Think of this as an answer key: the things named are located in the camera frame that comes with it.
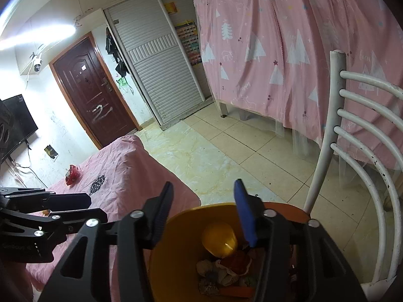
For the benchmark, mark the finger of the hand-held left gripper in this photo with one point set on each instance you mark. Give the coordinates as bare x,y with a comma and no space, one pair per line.
66,199
82,218

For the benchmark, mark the yellow plastic cup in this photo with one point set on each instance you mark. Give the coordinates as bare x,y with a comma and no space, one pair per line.
217,239

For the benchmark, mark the yellow wall poster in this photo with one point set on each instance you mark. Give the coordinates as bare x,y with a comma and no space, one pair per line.
170,8

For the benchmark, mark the person's left forearm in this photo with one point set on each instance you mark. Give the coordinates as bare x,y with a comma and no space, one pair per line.
12,283

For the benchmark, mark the small black hanging bag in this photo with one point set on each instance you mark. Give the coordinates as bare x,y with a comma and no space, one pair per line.
121,68

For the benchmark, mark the dark red door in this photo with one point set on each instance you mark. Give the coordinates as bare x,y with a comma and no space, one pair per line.
91,94

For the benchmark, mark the yellow bin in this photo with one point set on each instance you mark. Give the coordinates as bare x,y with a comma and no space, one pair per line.
182,232

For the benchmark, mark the round orange stool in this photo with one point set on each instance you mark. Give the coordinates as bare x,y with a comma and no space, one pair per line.
289,212

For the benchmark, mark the white louvered wardrobe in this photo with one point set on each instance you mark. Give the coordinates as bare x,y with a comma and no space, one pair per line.
157,66

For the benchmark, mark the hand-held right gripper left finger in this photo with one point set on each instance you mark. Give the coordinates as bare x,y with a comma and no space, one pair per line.
160,220

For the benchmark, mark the white security camera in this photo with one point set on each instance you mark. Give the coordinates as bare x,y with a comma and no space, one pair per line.
37,64

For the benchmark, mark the wall socket box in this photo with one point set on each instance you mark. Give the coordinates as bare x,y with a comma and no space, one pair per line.
51,152

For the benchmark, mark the ceiling tube light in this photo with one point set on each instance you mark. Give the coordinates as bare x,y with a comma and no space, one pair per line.
37,37

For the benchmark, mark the crumpled red snack packet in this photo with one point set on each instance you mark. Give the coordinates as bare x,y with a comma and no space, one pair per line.
72,175

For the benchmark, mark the white tissue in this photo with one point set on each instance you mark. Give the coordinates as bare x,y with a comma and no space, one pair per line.
228,276

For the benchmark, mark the colourful wall chart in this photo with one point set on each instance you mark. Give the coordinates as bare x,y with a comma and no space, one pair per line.
189,42

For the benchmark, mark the white metal chair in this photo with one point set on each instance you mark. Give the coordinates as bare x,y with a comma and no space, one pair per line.
327,138

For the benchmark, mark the black wall television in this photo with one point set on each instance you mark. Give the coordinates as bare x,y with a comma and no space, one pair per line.
19,122

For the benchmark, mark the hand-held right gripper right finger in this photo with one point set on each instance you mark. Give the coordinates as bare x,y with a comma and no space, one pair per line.
248,220

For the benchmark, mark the pink tree print curtain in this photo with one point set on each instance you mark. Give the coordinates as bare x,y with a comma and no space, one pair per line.
283,53

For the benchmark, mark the pink blanket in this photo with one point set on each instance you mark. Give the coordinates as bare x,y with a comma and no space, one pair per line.
126,163

